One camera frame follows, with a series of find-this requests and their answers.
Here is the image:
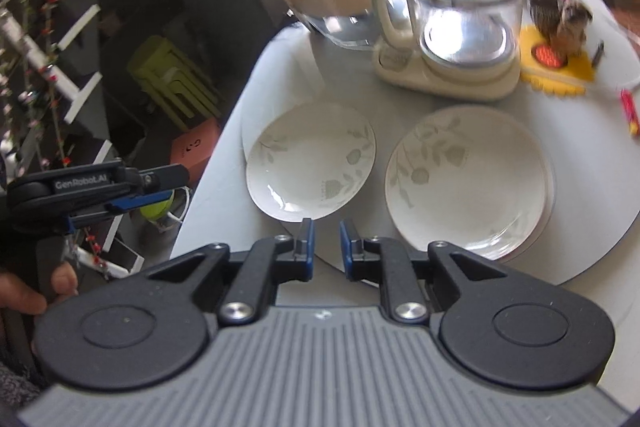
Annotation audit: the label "leaf pattern plate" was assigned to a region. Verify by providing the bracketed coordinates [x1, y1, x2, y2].
[245, 102, 376, 223]
[385, 105, 548, 254]

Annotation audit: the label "pink flower white plate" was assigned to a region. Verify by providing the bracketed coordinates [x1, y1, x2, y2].
[477, 158, 555, 262]

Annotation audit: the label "person's left hand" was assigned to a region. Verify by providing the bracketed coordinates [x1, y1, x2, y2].
[0, 262, 78, 315]

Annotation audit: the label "bead flower garland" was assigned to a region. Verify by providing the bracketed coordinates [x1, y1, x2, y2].
[0, 0, 116, 278]

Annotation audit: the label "red box on floor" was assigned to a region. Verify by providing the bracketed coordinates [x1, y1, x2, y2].
[170, 118, 221, 187]

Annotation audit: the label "dark stair shelf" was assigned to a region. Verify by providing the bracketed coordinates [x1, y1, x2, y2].
[1, 0, 143, 280]

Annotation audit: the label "yellow green plastic stools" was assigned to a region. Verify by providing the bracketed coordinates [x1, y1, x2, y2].
[127, 35, 222, 132]

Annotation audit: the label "cream kettle base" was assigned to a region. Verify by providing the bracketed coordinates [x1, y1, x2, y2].
[373, 39, 520, 102]

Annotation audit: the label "grey round lazy susan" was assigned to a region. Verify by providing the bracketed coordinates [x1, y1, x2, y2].
[239, 26, 639, 283]

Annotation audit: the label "yellow flower coaster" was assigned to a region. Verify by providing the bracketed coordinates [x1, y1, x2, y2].
[520, 25, 596, 98]

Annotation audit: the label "pink lighter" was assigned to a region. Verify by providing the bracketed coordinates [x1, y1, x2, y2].
[620, 90, 640, 138]

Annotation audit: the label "brown hedgehog figurine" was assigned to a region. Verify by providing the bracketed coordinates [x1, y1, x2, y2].
[527, 0, 593, 62]

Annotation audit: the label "small dark clip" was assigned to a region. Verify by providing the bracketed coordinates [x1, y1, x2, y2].
[591, 40, 605, 69]

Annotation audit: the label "white power cable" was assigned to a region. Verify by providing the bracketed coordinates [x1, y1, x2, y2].
[598, 5, 640, 93]

